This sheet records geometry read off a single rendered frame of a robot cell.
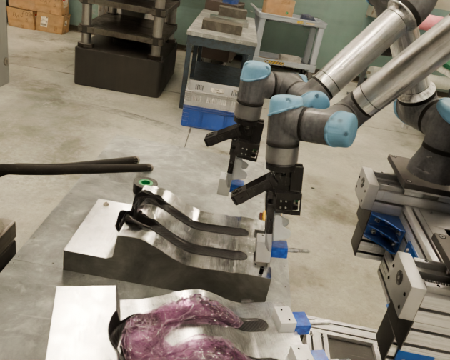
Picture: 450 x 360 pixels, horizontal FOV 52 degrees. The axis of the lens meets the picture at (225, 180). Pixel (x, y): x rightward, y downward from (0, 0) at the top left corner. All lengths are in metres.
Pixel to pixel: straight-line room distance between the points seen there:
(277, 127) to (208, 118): 3.38
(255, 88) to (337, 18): 6.45
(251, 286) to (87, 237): 0.43
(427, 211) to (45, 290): 1.11
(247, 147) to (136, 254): 0.43
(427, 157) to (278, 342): 0.78
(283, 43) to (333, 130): 6.66
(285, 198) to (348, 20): 6.72
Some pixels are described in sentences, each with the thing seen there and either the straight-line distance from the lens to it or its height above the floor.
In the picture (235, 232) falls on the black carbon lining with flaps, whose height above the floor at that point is 0.88.
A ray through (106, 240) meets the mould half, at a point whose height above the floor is 0.86.
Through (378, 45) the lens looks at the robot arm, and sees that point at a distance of 1.23.
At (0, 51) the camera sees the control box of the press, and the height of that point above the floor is 1.18.
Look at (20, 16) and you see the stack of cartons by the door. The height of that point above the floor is 0.17.
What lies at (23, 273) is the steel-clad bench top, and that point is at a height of 0.80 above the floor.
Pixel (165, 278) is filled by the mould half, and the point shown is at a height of 0.83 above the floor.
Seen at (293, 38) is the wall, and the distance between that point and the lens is 7.60.
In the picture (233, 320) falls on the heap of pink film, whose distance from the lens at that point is 0.99.
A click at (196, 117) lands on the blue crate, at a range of 4.38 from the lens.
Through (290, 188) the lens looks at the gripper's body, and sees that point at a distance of 1.07.
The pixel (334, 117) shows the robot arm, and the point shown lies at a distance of 0.97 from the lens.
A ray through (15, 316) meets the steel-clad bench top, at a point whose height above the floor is 0.80.
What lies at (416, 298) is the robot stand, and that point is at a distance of 1.09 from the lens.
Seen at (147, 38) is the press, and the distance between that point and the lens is 5.01.
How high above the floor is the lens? 1.56
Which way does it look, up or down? 26 degrees down
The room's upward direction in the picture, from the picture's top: 11 degrees clockwise
